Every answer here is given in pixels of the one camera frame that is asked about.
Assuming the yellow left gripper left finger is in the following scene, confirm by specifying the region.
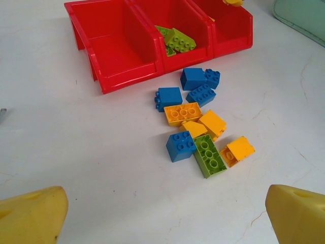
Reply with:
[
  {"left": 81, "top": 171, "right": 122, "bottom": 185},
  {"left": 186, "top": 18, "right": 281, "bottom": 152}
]
[{"left": 0, "top": 186, "right": 69, "bottom": 244}]

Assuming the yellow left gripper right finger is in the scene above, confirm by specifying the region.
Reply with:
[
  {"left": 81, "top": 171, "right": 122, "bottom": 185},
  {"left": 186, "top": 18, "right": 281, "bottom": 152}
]
[{"left": 266, "top": 185, "right": 325, "bottom": 244}]

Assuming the long green lego brick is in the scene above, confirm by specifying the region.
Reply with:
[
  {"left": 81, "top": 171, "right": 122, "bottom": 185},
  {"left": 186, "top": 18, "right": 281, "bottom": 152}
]
[{"left": 193, "top": 134, "right": 228, "bottom": 179}]

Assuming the small yellow sloped lego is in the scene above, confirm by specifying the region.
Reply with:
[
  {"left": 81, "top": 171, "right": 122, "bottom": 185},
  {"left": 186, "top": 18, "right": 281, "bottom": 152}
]
[{"left": 179, "top": 120, "right": 208, "bottom": 139}]

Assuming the blue lego brick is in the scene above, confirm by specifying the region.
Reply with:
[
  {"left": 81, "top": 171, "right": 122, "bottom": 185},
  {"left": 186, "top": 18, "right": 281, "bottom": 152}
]
[
  {"left": 185, "top": 83, "right": 217, "bottom": 108},
  {"left": 166, "top": 130, "right": 197, "bottom": 163},
  {"left": 180, "top": 68, "right": 208, "bottom": 92},
  {"left": 204, "top": 68, "right": 221, "bottom": 90},
  {"left": 154, "top": 87, "right": 183, "bottom": 113}
]

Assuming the long yellow lego brick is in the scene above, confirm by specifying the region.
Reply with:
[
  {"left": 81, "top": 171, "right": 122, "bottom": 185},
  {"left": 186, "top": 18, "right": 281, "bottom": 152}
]
[{"left": 164, "top": 102, "right": 203, "bottom": 128}]

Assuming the red plastic bin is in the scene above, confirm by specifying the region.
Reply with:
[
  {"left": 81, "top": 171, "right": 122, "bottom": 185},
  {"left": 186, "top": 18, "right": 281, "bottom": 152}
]
[
  {"left": 63, "top": 0, "right": 163, "bottom": 95},
  {"left": 187, "top": 0, "right": 254, "bottom": 58},
  {"left": 126, "top": 0, "right": 214, "bottom": 74}
]

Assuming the mint green zipper bag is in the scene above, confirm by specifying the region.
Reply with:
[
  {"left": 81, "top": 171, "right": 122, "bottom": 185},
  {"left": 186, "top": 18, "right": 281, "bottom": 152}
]
[{"left": 273, "top": 0, "right": 325, "bottom": 48}]

